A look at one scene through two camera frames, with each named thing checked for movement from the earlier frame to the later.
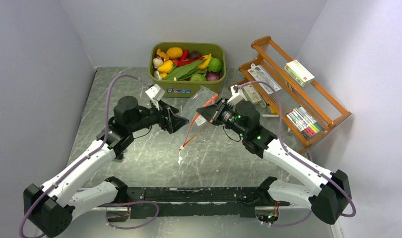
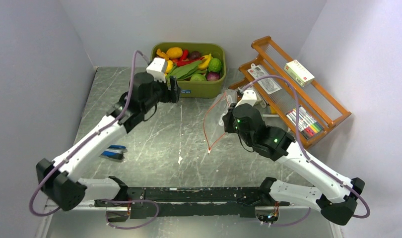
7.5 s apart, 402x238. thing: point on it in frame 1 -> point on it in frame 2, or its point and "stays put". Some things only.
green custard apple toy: x=215 y=65 stays put
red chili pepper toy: x=183 y=61 stays put
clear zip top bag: x=193 y=122 -> x=213 y=129
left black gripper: x=173 y=123 -> x=173 y=93
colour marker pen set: x=306 y=124 stays put
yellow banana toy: x=204 y=65 stays put
